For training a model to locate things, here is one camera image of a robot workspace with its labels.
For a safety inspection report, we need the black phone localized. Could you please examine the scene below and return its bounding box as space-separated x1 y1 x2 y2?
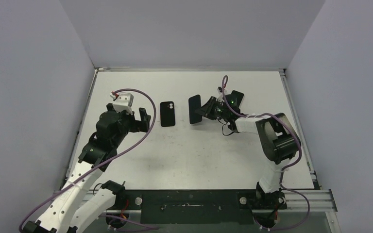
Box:
188 95 202 125

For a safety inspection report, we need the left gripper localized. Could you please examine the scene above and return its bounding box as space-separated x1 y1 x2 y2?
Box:
108 103 151 147

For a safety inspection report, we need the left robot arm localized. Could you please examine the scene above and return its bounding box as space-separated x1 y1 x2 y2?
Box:
18 104 156 233

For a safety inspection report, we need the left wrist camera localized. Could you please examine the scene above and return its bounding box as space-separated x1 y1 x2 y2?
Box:
110 92 134 115

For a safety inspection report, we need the aluminium frame rail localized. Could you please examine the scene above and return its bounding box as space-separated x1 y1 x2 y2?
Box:
52 189 339 214

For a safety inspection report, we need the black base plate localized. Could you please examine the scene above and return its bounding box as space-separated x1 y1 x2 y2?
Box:
126 189 255 225

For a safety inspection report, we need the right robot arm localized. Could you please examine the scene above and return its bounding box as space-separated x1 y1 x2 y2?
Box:
188 90 301 209

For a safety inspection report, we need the black phone case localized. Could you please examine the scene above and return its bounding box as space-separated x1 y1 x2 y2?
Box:
160 101 176 127

